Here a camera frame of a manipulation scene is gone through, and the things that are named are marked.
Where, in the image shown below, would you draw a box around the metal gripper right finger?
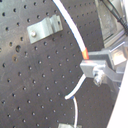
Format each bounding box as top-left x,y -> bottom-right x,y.
89,42 -> 128,71

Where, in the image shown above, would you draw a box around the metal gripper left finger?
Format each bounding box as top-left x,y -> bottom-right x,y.
80,60 -> 126,91

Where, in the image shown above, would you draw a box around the white cable with red band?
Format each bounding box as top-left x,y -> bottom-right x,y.
52,0 -> 90,128

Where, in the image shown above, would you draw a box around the black perforated breadboard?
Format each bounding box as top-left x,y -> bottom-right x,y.
0,0 -> 120,128

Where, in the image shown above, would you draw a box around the metal clip at bottom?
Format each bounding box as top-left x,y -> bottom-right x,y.
58,123 -> 82,128

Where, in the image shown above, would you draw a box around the black cables at top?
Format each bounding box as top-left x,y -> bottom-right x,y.
100,0 -> 128,36

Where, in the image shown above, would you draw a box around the metal cable clip bracket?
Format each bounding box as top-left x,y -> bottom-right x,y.
27,15 -> 63,44

